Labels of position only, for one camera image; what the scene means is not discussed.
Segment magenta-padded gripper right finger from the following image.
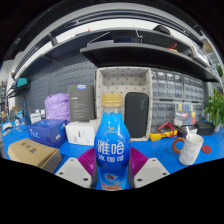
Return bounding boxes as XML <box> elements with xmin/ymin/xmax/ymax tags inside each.
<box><xmin>127</xmin><ymin>146</ymin><xmax>171</xmax><ymax>190</ymax></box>

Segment grey small-parts drawer cabinet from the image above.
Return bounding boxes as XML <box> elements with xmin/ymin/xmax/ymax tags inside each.
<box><xmin>182</xmin><ymin>74</ymin><xmax>205</xmax><ymax>103</ymax></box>
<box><xmin>150</xmin><ymin>68</ymin><xmax>184</xmax><ymax>101</ymax></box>
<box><xmin>150</xmin><ymin>99</ymin><xmax>177</xmax><ymax>129</ymax></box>
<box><xmin>195</xmin><ymin>102</ymin><xmax>205</xmax><ymax>123</ymax></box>

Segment black box with white label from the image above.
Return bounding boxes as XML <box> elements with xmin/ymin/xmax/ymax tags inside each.
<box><xmin>176</xmin><ymin>124</ymin><xmax>198</xmax><ymax>138</ymax></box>

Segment white spoon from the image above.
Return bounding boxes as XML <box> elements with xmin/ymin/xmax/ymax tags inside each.
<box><xmin>185</xmin><ymin>125</ymin><xmax>193</xmax><ymax>141</ymax></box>

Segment purple plastic bag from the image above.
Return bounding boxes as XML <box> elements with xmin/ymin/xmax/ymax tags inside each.
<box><xmin>44</xmin><ymin>92</ymin><xmax>72</xmax><ymax>123</ymax></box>

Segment blue carton box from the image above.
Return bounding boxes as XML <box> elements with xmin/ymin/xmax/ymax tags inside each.
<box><xmin>28</xmin><ymin>118</ymin><xmax>68</xmax><ymax>149</ymax></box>

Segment clear organiser box, coloured parts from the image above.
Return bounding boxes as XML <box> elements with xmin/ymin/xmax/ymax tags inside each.
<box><xmin>173</xmin><ymin>101</ymin><xmax>198</xmax><ymax>127</ymax></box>

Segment brown cardboard box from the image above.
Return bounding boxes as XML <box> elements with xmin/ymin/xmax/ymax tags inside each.
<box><xmin>7</xmin><ymin>138</ymin><xmax>63</xmax><ymax>174</ymax></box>

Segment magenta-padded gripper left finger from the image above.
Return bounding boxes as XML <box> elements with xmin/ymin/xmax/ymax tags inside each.
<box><xmin>54</xmin><ymin>146</ymin><xmax>99</xmax><ymax>190</ymax></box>

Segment black zip case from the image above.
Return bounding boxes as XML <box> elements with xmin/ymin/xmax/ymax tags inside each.
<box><xmin>123</xmin><ymin>91</ymin><xmax>150</xmax><ymax>139</ymax></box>

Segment black overhead shelf unit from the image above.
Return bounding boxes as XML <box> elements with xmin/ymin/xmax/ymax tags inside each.
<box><xmin>13</xmin><ymin>28</ymin><xmax>221</xmax><ymax>83</ymax></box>

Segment white faceted mug, brown handle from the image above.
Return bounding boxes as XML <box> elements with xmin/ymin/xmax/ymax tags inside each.
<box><xmin>171</xmin><ymin>133</ymin><xmax>205</xmax><ymax>167</ymax></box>

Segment dark grey upright box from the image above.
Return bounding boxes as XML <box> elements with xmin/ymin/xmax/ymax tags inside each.
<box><xmin>67</xmin><ymin>84</ymin><xmax>96</xmax><ymax>123</ymax></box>

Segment small white carton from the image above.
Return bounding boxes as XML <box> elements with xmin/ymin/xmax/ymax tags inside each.
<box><xmin>29</xmin><ymin>111</ymin><xmax>43</xmax><ymax>125</ymax></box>

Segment white carton box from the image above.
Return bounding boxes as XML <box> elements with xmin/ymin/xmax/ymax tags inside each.
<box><xmin>65</xmin><ymin>119</ymin><xmax>101</xmax><ymax>147</ymax></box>

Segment flat round red coaster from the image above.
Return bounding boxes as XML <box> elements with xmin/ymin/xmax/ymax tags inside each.
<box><xmin>200</xmin><ymin>144</ymin><xmax>213</xmax><ymax>155</ymax></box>

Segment yellow multimeter with red leads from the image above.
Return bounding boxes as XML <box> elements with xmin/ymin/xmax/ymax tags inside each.
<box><xmin>148</xmin><ymin>121</ymin><xmax>179</xmax><ymax>142</ymax></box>

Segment blue drink bottle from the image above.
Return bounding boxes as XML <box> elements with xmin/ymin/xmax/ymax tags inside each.
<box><xmin>93</xmin><ymin>93</ymin><xmax>132</xmax><ymax>192</ymax></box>

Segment green potted plant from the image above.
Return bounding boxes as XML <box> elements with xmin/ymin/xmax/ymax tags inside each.
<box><xmin>203</xmin><ymin>88</ymin><xmax>224</xmax><ymax>128</ymax></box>

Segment flat black case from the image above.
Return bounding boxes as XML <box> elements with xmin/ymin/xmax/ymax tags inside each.
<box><xmin>194</xmin><ymin>121</ymin><xmax>216</xmax><ymax>136</ymax></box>

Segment white shelf unit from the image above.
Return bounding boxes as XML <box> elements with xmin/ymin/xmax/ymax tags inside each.
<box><xmin>199</xmin><ymin>34</ymin><xmax>224</xmax><ymax>91</ymax></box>

